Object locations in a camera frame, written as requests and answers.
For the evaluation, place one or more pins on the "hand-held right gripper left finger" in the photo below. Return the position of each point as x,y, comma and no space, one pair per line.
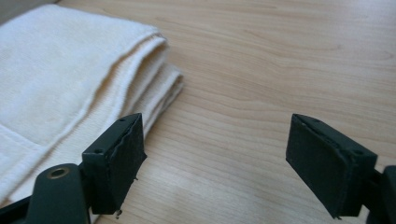
115,168

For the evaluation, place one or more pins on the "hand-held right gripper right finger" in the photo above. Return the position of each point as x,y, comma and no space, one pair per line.
323,168

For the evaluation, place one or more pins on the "cream white cloth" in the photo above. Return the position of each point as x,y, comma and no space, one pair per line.
53,81

